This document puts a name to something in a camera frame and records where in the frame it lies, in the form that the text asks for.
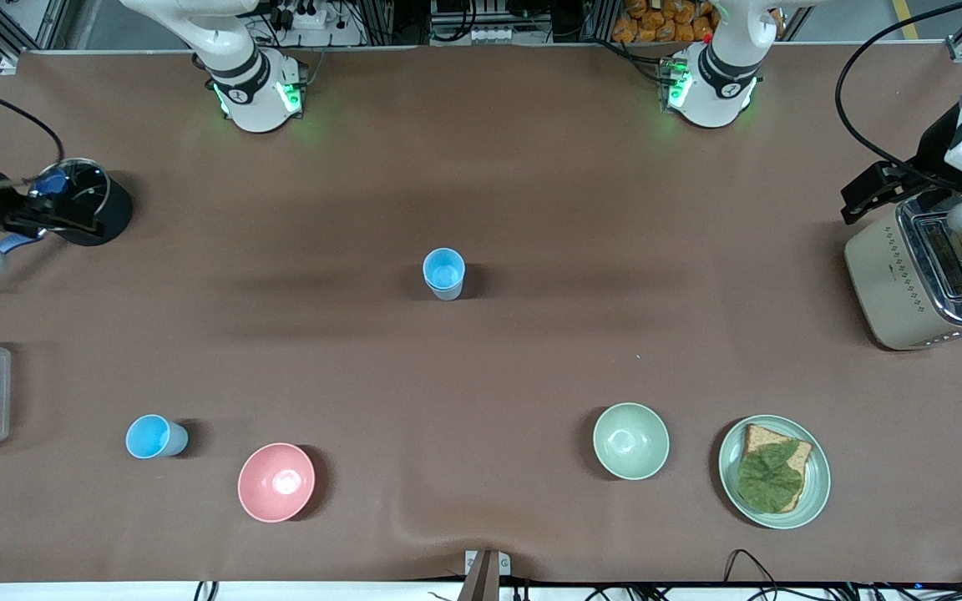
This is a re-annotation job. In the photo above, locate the black looped cable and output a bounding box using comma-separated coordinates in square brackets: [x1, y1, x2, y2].
[723, 548, 784, 590]

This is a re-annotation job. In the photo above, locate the pink bowl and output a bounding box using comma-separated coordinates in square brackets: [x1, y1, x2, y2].
[237, 442, 316, 524]

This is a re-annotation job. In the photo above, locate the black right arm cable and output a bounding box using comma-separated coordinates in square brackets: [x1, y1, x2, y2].
[0, 90, 66, 183]

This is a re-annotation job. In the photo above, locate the black pot with blue handle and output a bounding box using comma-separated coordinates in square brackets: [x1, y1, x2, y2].
[0, 157, 133, 287]

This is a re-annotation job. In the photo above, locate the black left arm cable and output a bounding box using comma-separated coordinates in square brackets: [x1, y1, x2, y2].
[835, 0, 962, 180]

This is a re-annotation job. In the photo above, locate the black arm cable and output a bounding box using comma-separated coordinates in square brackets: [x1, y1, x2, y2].
[0, 90, 66, 183]
[835, 0, 962, 180]

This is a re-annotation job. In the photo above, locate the blue plastic cup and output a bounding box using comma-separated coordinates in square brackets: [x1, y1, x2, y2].
[125, 414, 190, 460]
[423, 248, 467, 291]

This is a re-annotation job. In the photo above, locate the pale green plate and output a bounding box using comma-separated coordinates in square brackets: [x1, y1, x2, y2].
[717, 415, 832, 530]

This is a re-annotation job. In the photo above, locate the brown bread slice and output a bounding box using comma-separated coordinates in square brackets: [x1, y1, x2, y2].
[738, 423, 814, 514]

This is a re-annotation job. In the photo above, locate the pale green bowl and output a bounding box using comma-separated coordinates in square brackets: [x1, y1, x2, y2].
[592, 402, 671, 482]

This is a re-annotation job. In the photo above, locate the power strip with black plugs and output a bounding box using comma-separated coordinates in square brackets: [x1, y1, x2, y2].
[268, 0, 329, 31]

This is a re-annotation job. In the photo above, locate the brown table cover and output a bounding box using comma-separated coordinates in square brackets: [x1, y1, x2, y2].
[0, 46, 962, 585]

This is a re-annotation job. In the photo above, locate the bag of orange bread rolls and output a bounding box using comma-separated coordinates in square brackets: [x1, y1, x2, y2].
[613, 0, 784, 44]

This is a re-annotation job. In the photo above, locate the beige and chrome toaster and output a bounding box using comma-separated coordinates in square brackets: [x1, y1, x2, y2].
[844, 196, 962, 351]

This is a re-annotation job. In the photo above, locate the green lettuce leaf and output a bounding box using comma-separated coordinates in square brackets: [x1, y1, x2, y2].
[737, 441, 806, 514]

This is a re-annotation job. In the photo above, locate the grey metal camera bracket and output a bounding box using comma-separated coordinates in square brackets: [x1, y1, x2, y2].
[458, 549, 511, 601]

